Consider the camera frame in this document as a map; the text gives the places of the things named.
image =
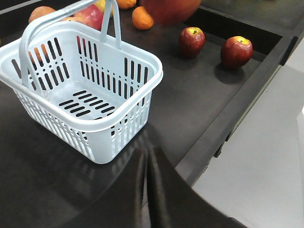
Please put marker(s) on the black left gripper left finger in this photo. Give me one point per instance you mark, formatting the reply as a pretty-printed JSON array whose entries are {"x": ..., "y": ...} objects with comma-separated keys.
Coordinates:
[{"x": 106, "y": 196}]

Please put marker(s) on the small orange mandarin right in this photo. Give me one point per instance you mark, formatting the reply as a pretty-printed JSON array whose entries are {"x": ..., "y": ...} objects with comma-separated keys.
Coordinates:
[{"x": 126, "y": 4}]

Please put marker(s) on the yellow orange fruit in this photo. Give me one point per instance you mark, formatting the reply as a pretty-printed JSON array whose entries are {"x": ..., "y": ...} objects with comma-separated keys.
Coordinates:
[{"x": 101, "y": 5}]

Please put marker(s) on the small mandarin left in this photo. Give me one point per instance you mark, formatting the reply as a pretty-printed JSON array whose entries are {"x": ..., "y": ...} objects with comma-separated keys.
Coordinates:
[{"x": 38, "y": 54}]

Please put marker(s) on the small orange mandarin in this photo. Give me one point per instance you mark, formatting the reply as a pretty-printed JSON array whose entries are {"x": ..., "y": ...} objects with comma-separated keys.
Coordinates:
[
  {"x": 126, "y": 4},
  {"x": 141, "y": 19}
]

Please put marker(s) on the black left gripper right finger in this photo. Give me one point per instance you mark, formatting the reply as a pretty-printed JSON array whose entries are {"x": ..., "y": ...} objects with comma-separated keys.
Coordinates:
[{"x": 174, "y": 204}]

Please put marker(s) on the pink red smooth apple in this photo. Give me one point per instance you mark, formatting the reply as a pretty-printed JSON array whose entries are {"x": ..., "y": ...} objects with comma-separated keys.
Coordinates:
[{"x": 92, "y": 16}]

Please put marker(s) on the large round orange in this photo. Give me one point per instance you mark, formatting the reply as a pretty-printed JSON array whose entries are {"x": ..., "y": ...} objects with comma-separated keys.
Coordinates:
[{"x": 39, "y": 12}]

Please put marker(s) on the light blue plastic basket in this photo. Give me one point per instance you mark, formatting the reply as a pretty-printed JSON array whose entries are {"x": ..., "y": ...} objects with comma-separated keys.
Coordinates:
[{"x": 94, "y": 93}]

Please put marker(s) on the dark red yellow-top apple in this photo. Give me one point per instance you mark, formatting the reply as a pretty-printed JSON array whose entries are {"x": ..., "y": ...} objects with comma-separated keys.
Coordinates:
[{"x": 170, "y": 12}]

